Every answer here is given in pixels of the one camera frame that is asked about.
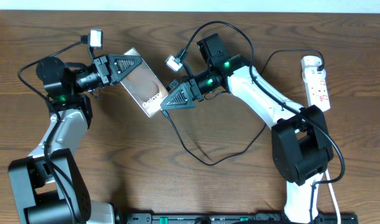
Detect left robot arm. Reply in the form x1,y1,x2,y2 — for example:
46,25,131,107
8,55,143,223

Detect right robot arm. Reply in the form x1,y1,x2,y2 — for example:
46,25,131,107
161,34,333,223

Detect white power strip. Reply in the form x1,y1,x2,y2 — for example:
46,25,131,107
301,55,331,112

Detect black mounting rail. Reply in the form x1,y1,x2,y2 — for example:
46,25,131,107
113,205,359,224

